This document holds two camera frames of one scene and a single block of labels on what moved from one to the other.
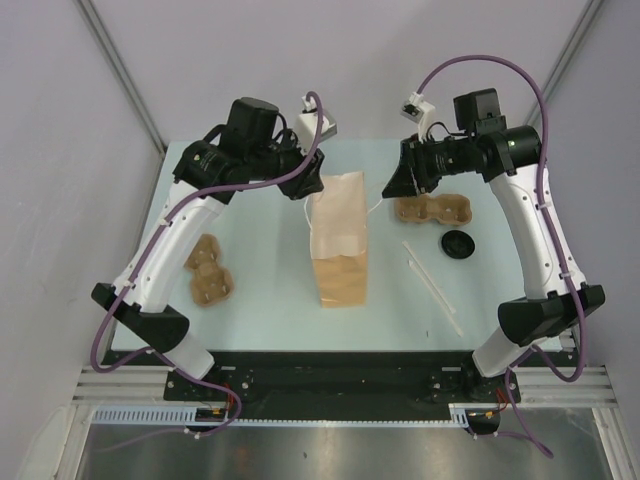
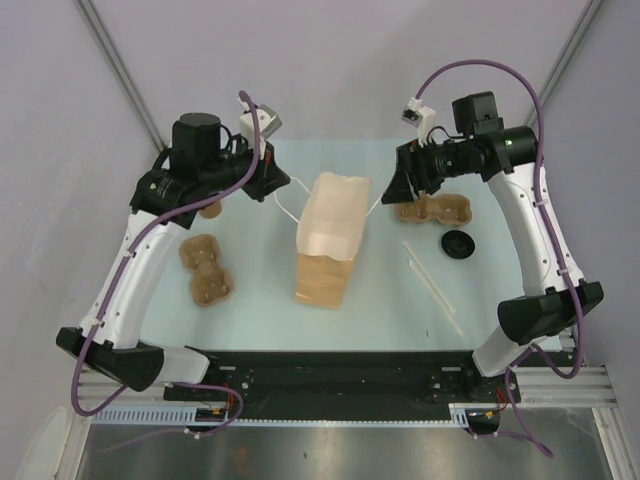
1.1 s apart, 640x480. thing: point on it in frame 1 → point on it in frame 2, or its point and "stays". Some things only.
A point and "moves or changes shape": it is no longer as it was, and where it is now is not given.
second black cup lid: (458, 244) stays
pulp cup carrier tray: (211, 281) stays
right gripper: (414, 172) stays
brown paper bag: (338, 235) moves or changes shape
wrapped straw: (445, 311) stays
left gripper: (306, 181) → (277, 179)
